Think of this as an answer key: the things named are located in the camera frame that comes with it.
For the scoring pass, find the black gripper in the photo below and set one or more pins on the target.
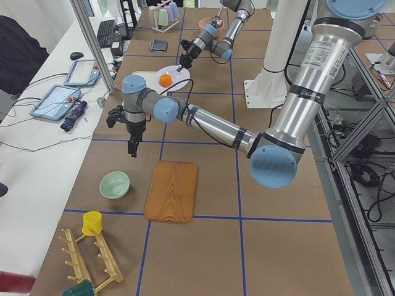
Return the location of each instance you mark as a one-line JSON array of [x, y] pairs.
[[135, 129], [188, 52]]

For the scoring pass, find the light green bowl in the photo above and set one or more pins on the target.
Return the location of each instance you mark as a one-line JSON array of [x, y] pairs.
[[114, 185]]

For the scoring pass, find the small metal clamp foot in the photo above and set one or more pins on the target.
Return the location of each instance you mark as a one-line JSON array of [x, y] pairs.
[[101, 102]]

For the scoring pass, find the wooden mug rack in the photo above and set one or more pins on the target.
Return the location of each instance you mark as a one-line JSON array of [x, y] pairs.
[[90, 260]]

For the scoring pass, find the brown wooden cutting board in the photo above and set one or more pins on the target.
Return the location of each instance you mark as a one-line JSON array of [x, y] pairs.
[[172, 193]]

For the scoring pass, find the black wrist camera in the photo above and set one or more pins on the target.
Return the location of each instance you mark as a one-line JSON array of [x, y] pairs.
[[185, 44], [115, 115]]

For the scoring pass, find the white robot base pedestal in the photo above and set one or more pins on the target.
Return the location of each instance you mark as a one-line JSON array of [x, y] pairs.
[[269, 88]]

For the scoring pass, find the lilac hanging cup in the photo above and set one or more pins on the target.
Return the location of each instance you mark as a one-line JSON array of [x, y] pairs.
[[174, 8]]

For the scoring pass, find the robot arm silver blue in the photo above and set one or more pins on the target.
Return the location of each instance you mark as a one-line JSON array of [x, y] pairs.
[[205, 41], [274, 153]]

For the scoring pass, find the white cup rack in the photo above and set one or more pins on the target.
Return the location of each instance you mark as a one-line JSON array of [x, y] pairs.
[[171, 21]]

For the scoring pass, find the light green hanging cup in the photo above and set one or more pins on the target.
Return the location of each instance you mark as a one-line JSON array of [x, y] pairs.
[[163, 18]]

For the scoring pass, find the near teach pendant tablet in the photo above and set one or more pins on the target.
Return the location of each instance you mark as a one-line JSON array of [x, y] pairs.
[[56, 103]]

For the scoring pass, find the white round plate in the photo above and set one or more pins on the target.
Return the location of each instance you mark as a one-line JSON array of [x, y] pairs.
[[179, 77]]

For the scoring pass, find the orange mandarin fruit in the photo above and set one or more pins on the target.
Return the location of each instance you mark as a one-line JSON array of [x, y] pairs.
[[165, 80]]

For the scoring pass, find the aluminium frame post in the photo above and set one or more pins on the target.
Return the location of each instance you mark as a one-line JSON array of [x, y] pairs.
[[91, 40]]

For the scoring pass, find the metal pot with yellow item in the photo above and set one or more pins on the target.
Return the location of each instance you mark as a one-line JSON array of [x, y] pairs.
[[373, 26]]

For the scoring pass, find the aluminium side frame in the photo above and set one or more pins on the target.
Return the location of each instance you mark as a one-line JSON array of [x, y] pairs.
[[352, 139]]

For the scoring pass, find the teach pendant tablet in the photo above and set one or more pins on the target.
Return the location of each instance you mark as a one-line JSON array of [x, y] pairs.
[[56, 103], [82, 73]]

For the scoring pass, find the metal scoop in bowl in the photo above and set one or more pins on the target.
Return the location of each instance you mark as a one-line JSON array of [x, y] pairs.
[[216, 20]]

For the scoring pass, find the red cup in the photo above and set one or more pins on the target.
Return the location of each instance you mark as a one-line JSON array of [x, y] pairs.
[[16, 283]]

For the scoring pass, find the cream bear print tray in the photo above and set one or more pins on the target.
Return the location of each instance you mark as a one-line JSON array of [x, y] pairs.
[[152, 80]]

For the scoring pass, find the navy folded umbrella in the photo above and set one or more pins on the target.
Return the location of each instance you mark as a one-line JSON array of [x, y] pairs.
[[76, 113]]

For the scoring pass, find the grey folded cloth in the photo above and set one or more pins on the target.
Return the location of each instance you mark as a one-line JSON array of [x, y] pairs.
[[158, 46]]

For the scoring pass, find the black keyboard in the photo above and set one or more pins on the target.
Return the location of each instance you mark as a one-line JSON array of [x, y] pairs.
[[105, 32]]

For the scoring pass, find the black computer mouse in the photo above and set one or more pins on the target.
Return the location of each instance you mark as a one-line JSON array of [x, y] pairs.
[[76, 55]]

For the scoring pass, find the person in black sweater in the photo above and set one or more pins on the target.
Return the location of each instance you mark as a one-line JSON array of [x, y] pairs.
[[21, 56]]

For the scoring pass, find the dark green cup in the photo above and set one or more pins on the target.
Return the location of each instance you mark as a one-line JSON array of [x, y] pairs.
[[84, 288]]

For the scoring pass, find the yellow cup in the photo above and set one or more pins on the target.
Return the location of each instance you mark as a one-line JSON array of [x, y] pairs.
[[92, 223]]

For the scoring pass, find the far teach pendant tablet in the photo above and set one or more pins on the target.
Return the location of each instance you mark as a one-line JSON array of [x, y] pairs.
[[82, 73]]

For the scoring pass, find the small black box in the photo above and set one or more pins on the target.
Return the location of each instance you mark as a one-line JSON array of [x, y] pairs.
[[117, 48]]

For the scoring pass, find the pink bowl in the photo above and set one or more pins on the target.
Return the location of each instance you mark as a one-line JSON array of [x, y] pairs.
[[205, 21]]

